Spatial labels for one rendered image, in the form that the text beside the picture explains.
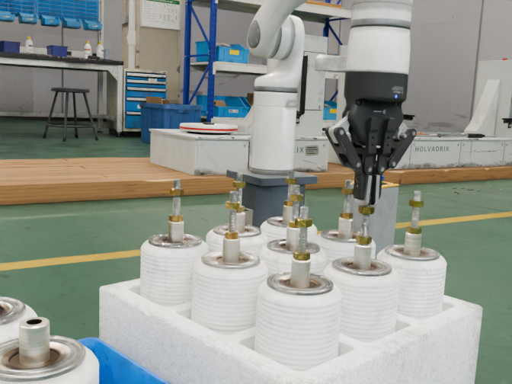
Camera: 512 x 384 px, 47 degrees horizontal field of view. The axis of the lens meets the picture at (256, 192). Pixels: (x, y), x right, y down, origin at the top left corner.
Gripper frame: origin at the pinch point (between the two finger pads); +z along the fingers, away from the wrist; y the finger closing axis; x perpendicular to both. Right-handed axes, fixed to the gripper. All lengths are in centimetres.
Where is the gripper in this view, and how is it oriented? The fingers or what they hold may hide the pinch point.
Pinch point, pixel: (367, 188)
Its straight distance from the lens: 74.7
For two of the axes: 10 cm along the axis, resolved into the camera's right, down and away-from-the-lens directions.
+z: -0.5, 9.9, 1.6
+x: -4.8, -1.6, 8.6
